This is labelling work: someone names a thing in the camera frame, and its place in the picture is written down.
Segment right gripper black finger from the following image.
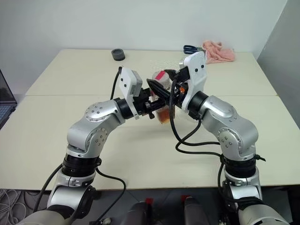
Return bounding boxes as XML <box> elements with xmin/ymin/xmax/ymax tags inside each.
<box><xmin>164</xmin><ymin>68</ymin><xmax>179</xmax><ymax>80</ymax></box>
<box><xmin>146</xmin><ymin>79</ymin><xmax>171</xmax><ymax>100</ymax></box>

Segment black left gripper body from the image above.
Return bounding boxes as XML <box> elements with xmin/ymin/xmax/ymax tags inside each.
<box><xmin>133</xmin><ymin>88</ymin><xmax>156</xmax><ymax>120</ymax></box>

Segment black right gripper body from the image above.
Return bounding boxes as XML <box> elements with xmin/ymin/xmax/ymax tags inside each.
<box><xmin>170</xmin><ymin>66</ymin><xmax>190</xmax><ymax>108</ymax></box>

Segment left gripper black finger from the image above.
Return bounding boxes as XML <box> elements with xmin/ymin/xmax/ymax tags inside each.
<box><xmin>150</xmin><ymin>97</ymin><xmax>170</xmax><ymax>111</ymax></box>

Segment clear plastic drink bottle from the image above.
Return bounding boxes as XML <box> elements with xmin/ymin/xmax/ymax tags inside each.
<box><xmin>151</xmin><ymin>69</ymin><xmax>173</xmax><ymax>125</ymax></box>

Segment pink crumpled cloth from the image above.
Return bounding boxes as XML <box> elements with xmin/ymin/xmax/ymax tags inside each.
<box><xmin>202</xmin><ymin>39</ymin><xmax>236</xmax><ymax>65</ymax></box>

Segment dark rounded shape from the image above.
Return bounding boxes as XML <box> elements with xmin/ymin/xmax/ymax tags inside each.
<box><xmin>182</xmin><ymin>196</ymin><xmax>207</xmax><ymax>225</ymax></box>
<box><xmin>121</xmin><ymin>201</ymin><xmax>153</xmax><ymax>225</ymax></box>

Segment grey laptop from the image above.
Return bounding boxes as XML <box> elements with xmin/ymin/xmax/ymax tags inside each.
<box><xmin>0</xmin><ymin>69</ymin><xmax>18</xmax><ymax>130</ymax></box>

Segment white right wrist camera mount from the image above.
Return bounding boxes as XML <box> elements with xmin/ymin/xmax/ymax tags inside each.
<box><xmin>179</xmin><ymin>51</ymin><xmax>208</xmax><ymax>113</ymax></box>

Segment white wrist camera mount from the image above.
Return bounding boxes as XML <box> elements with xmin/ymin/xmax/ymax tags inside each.
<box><xmin>179</xmin><ymin>51</ymin><xmax>208</xmax><ymax>113</ymax></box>
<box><xmin>118</xmin><ymin>67</ymin><xmax>143</xmax><ymax>118</ymax></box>

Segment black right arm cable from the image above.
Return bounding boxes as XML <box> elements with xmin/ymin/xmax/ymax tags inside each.
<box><xmin>169</xmin><ymin>77</ymin><xmax>235</xmax><ymax>195</ymax></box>

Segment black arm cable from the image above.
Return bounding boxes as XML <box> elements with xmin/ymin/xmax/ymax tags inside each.
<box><xmin>32</xmin><ymin>67</ymin><xmax>128</xmax><ymax>225</ymax></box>
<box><xmin>169</xmin><ymin>77</ymin><xmax>235</xmax><ymax>195</ymax></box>

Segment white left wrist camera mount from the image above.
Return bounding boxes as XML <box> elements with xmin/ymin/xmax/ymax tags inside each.
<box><xmin>118</xmin><ymin>67</ymin><xmax>143</xmax><ymax>118</ymax></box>

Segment blue handled scissors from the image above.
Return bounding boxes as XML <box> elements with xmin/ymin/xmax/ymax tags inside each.
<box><xmin>183</xmin><ymin>45</ymin><xmax>205</xmax><ymax>54</ymax></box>

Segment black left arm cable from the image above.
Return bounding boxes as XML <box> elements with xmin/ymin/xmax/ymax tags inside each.
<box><xmin>32</xmin><ymin>67</ymin><xmax>128</xmax><ymax>225</ymax></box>

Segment white floor cables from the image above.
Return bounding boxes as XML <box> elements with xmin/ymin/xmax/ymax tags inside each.
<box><xmin>0</xmin><ymin>187</ymin><xmax>27</xmax><ymax>222</ymax></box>

